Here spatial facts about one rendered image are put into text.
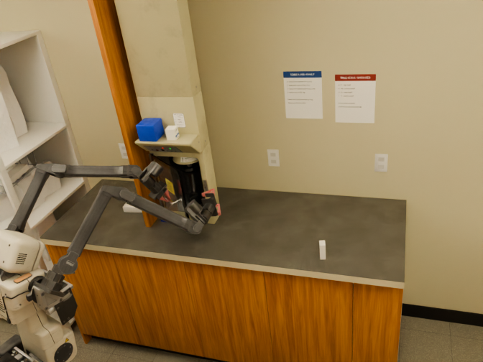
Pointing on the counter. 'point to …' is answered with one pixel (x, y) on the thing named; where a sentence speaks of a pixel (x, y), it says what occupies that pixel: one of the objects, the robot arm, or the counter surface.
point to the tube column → (159, 47)
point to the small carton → (172, 133)
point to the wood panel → (121, 87)
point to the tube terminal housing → (191, 105)
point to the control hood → (189, 142)
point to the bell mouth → (185, 160)
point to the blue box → (150, 129)
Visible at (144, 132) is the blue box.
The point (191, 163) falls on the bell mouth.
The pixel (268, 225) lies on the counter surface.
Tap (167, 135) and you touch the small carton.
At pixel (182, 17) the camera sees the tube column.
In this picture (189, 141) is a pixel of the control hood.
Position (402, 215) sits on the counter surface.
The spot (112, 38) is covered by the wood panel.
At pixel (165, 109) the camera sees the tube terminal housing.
